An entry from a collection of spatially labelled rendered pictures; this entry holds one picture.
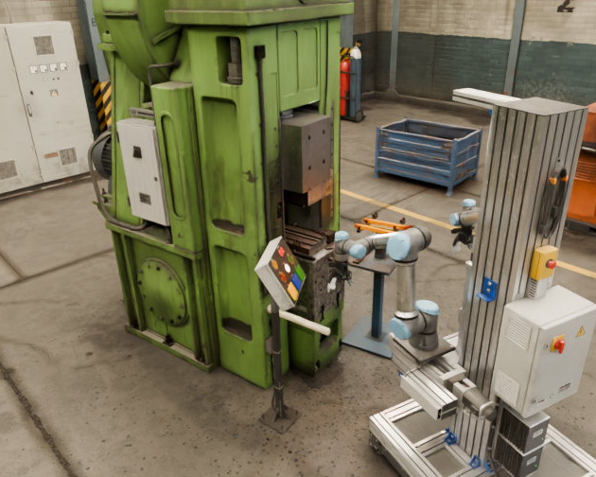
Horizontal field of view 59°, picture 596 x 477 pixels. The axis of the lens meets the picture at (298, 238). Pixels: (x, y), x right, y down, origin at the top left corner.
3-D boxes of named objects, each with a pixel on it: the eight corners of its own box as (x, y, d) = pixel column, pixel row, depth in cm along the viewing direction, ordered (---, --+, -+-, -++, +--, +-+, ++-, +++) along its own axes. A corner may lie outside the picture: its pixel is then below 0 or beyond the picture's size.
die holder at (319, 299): (344, 297, 376) (345, 240, 357) (314, 323, 349) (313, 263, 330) (282, 275, 407) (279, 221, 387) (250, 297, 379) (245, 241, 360)
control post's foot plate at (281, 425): (304, 414, 340) (304, 402, 336) (283, 435, 324) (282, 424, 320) (277, 399, 351) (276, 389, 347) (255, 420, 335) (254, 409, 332)
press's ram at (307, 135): (338, 175, 340) (338, 113, 323) (303, 194, 312) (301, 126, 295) (286, 165, 363) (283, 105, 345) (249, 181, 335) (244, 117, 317)
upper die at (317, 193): (326, 196, 334) (325, 182, 330) (307, 206, 320) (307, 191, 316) (273, 184, 357) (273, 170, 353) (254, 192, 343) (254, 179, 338)
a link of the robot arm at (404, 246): (427, 335, 258) (427, 229, 239) (405, 346, 250) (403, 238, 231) (409, 326, 268) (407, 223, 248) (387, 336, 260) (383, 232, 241)
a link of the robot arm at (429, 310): (442, 326, 265) (445, 304, 259) (424, 337, 258) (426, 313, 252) (424, 316, 274) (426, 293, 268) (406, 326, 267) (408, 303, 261)
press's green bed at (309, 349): (342, 350, 397) (343, 297, 376) (315, 378, 370) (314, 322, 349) (284, 326, 427) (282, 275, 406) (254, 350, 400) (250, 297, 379)
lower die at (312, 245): (326, 246, 350) (326, 235, 346) (308, 258, 335) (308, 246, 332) (276, 231, 372) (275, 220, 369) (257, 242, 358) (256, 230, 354)
